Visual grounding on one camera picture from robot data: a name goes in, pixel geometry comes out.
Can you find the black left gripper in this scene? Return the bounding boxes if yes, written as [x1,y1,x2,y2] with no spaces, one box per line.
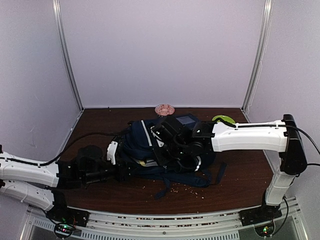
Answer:
[82,156,144,184]

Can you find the navy blue student backpack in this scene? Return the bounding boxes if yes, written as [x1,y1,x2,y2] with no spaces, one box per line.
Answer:
[116,113,227,199]

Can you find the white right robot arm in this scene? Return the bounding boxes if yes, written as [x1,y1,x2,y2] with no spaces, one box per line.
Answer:
[146,114,307,221]

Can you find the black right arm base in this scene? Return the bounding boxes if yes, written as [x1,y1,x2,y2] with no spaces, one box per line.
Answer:
[239,200,282,227]

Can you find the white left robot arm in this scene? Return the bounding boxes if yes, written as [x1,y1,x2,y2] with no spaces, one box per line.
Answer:
[0,141,135,222]

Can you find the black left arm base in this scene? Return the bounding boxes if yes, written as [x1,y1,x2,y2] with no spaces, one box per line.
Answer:
[46,190,90,227]

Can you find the yellow highlighter pen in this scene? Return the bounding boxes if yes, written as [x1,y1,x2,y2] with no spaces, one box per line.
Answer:
[138,160,147,167]

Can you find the red blue patterned bowl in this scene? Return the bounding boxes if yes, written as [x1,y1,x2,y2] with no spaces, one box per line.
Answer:
[154,103,175,117]

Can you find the green plate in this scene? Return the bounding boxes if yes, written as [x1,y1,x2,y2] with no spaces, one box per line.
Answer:
[211,114,236,124]

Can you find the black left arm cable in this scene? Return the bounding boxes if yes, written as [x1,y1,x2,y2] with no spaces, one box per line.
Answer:
[0,131,126,167]

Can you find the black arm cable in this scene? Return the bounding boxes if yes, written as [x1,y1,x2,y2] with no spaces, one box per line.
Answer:
[289,126,320,167]
[0,131,126,167]

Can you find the aluminium front rail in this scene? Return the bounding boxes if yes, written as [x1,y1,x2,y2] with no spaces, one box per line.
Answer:
[23,196,307,240]

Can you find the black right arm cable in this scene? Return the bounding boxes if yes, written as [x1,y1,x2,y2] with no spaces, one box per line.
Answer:
[289,126,320,167]

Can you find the left aluminium frame post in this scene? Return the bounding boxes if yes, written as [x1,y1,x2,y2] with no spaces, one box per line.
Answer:
[52,0,84,111]

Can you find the aluminium frame post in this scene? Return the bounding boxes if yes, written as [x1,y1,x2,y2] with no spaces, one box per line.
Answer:
[241,0,273,114]
[52,0,84,111]

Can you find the right aluminium frame post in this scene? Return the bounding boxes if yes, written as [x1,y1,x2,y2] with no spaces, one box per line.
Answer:
[241,0,273,114]

